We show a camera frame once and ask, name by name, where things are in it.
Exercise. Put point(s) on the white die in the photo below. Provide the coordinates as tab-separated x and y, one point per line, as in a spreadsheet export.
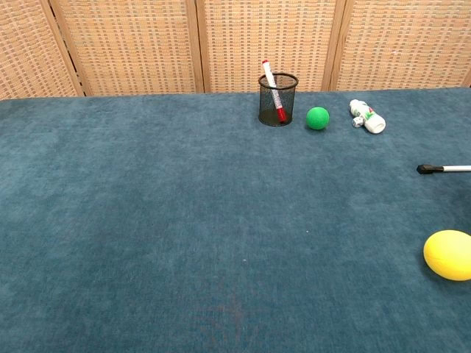
356	122

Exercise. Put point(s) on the blue table cloth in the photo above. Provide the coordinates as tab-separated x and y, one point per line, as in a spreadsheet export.
184	220

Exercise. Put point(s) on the black mesh pen holder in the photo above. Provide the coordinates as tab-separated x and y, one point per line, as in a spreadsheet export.
276	110

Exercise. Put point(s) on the red white marker pen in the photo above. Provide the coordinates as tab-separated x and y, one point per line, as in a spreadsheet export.
273	90

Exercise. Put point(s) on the green ball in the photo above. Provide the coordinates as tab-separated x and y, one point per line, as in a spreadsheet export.
318	118

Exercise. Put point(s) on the small white plastic bottle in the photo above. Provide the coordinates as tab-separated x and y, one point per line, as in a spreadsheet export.
368	117

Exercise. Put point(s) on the woven wooden folding screen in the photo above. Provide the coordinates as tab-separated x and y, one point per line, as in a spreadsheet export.
147	44

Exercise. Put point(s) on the silver black-tipped stick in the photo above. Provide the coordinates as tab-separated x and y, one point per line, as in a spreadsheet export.
443	168

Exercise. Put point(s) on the yellow ball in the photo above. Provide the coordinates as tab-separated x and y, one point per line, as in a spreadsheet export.
449	255

